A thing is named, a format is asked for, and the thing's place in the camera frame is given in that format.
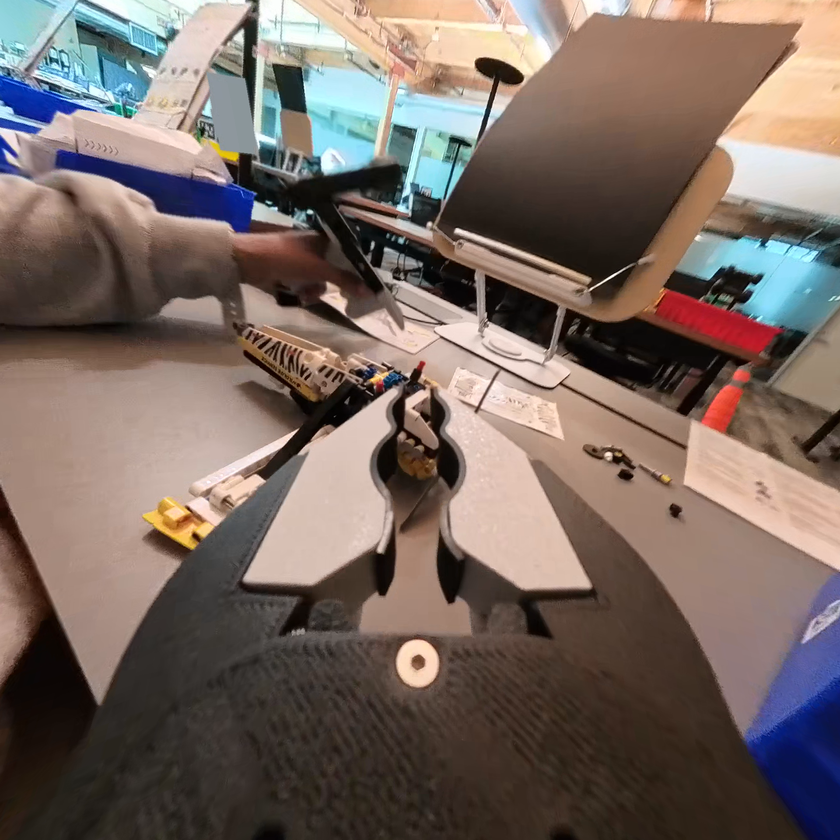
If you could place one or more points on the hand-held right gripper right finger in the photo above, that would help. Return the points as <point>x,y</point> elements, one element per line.
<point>518,525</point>

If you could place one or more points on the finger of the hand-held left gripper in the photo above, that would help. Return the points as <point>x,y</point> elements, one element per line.
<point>379,307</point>
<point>338,316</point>

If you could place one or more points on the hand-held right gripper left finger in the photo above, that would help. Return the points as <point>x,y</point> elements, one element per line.
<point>315,525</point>

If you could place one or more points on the zebra striped lego helicopter model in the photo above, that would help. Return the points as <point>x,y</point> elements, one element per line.
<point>295,367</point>

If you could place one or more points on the long yellow lego piece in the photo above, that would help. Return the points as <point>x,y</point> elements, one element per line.
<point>180,533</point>

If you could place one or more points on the person's left forearm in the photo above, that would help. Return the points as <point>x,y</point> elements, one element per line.
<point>98,256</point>

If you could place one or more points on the black lego connector piece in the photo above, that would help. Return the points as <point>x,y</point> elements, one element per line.
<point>607,453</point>

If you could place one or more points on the lego sticker sheet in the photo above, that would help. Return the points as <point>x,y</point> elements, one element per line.
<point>518,403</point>

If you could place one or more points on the yellow tipped lego axle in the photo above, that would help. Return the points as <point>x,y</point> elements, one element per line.
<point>656,474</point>

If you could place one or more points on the person's left hand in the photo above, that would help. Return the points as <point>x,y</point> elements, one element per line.
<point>289,262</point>

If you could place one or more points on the long wooden desk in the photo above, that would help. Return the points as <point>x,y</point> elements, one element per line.
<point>387,223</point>

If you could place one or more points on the black metal pole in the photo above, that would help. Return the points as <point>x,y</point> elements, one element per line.
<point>249,92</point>

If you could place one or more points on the blue plastic bin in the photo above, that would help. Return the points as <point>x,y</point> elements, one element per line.
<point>33,98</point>
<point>800,722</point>
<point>164,190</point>

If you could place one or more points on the black round base stand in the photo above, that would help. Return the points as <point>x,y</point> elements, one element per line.
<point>495,72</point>

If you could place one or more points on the white poster board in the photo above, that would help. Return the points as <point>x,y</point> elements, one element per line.
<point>190,65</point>

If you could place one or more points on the white printed paper sheet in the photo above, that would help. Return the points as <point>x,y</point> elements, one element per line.
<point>754,485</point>

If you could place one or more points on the orange traffic cone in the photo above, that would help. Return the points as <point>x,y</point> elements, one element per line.
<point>725,403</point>

